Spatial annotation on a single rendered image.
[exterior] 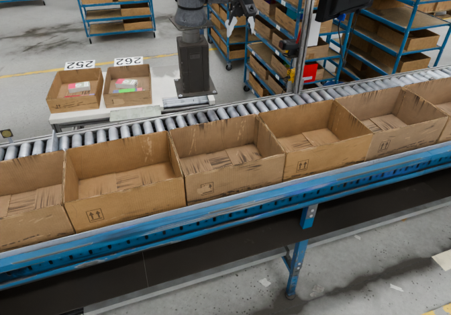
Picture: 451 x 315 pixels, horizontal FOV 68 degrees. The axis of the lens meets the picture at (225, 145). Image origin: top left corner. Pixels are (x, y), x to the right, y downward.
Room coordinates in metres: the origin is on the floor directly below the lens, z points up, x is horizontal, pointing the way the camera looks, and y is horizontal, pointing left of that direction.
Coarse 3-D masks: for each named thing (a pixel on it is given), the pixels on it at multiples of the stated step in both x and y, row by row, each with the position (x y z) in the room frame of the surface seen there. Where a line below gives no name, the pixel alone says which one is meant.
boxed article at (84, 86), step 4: (68, 84) 1.99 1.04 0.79; (72, 84) 1.99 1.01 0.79; (76, 84) 1.99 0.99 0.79; (80, 84) 1.99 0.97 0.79; (84, 84) 1.99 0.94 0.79; (88, 84) 1.99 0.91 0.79; (68, 88) 1.94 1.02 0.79; (72, 88) 1.94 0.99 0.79; (76, 88) 1.94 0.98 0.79; (80, 88) 1.95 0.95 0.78; (84, 88) 1.96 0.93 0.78; (88, 88) 1.97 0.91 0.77; (72, 92) 1.94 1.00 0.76
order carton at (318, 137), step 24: (264, 120) 1.25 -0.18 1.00; (288, 120) 1.29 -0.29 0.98; (312, 120) 1.33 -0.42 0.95; (336, 120) 1.31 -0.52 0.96; (288, 144) 1.22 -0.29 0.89; (312, 144) 1.22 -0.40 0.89; (336, 144) 1.03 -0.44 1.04; (360, 144) 1.07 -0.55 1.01; (288, 168) 0.97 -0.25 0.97; (312, 168) 1.01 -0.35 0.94; (336, 168) 1.05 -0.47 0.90
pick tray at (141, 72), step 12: (108, 72) 2.09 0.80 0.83; (120, 72) 2.14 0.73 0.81; (132, 72) 2.16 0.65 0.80; (144, 72) 2.17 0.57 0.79; (108, 84) 1.99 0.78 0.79; (144, 84) 2.05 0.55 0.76; (108, 96) 1.76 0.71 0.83; (120, 96) 1.77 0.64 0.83; (132, 96) 1.79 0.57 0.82; (144, 96) 1.80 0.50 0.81
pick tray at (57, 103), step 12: (60, 72) 2.07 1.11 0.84; (72, 72) 2.09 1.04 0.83; (84, 72) 2.10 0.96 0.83; (96, 72) 2.11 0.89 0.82; (60, 84) 2.03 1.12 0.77; (96, 84) 2.05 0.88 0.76; (48, 96) 1.75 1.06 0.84; (60, 96) 1.89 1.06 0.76; (84, 96) 1.74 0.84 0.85; (96, 96) 1.76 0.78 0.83; (60, 108) 1.71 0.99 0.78; (72, 108) 1.72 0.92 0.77; (84, 108) 1.73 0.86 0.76; (96, 108) 1.75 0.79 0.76
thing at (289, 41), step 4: (280, 40) 1.99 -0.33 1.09; (284, 40) 1.99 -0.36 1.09; (288, 40) 1.99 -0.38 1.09; (292, 40) 1.99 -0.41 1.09; (280, 44) 1.98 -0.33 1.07; (284, 44) 1.95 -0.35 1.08; (288, 44) 1.95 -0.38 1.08; (292, 44) 1.96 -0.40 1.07; (296, 44) 1.97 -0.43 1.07; (284, 48) 1.95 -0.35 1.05; (288, 48) 1.95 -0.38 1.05; (292, 48) 1.96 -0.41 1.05; (296, 48) 1.97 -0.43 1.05; (288, 52) 1.98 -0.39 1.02; (292, 52) 1.98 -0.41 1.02
